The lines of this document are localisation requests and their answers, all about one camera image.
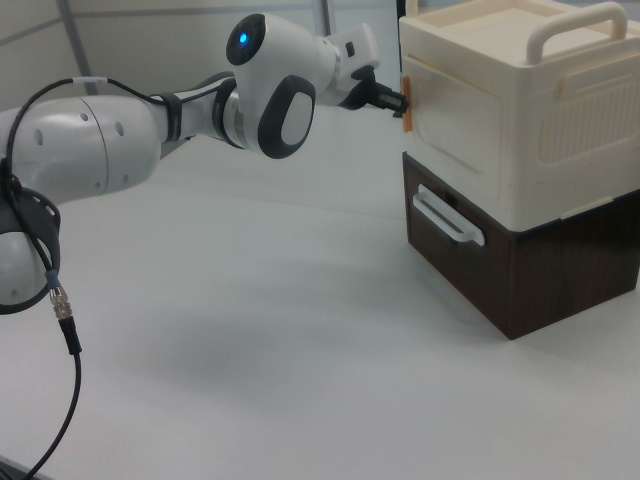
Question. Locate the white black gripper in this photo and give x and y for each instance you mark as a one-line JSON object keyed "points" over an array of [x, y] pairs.
{"points": [[357, 47]]}

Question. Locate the cream cabinet door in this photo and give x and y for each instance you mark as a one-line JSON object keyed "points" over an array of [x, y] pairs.
{"points": [[450, 125]]}

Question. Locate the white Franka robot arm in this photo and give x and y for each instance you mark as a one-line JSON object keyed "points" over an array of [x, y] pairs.
{"points": [[270, 90]]}

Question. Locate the cream plastic cabinet body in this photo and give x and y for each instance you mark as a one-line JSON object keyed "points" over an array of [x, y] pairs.
{"points": [[575, 125]]}

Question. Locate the dark brown drawer box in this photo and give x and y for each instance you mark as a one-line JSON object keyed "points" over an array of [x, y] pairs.
{"points": [[550, 275]]}

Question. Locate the grey partition frame post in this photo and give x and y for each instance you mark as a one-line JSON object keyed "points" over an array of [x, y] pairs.
{"points": [[77, 45]]}

